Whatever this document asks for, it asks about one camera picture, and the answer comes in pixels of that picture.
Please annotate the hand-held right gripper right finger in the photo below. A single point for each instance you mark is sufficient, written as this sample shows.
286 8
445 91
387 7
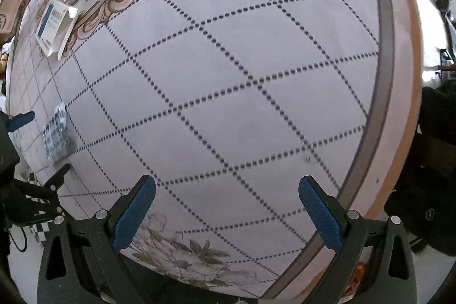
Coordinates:
320 218

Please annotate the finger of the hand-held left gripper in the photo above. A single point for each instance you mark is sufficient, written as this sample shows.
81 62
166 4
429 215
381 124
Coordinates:
22 120
53 179

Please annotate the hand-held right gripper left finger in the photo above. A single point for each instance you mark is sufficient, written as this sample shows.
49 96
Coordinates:
134 216

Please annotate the small silver blister pack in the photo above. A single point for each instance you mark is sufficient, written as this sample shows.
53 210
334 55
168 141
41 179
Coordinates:
57 137

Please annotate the blue and white medicine box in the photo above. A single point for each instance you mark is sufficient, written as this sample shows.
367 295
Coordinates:
53 27

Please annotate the brown cardboard box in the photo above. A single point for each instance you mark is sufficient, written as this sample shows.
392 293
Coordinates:
9 10

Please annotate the dark bag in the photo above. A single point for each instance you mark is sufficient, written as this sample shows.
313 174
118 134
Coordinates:
433 161

